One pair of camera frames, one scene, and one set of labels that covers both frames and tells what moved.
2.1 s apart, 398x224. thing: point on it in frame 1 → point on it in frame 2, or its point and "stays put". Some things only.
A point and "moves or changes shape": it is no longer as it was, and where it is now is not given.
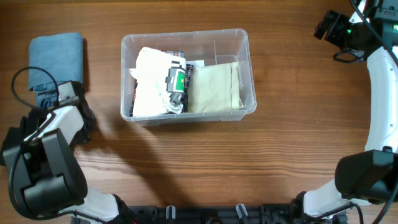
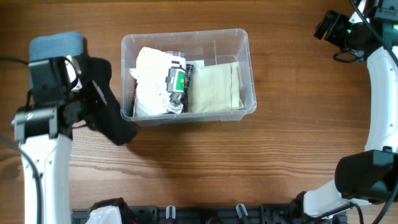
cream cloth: x=214 y=88 stays put
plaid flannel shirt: x=188 y=76 stays put
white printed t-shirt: x=160 y=87 stays put
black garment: x=14 y=137 moves or changes shape
